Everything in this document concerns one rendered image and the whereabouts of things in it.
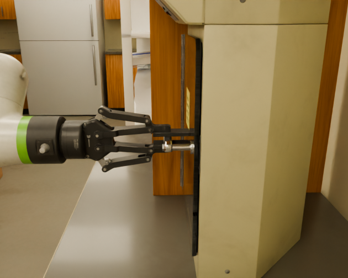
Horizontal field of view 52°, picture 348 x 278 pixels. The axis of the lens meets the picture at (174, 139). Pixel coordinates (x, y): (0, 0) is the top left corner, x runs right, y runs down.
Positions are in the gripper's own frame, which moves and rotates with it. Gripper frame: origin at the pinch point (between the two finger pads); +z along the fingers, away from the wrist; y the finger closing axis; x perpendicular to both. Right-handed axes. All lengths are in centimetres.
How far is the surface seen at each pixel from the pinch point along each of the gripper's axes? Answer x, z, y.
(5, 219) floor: 175, -119, -118
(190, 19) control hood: -11.0, 2.5, 21.7
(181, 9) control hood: -11.0, 1.2, 23.1
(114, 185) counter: 33.9, -16.3, -25.4
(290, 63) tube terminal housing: -7.1, 19.4, 15.0
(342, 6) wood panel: 26, 43, 25
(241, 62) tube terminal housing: -11.0, 10.4, 15.6
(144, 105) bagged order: 130, -11, -22
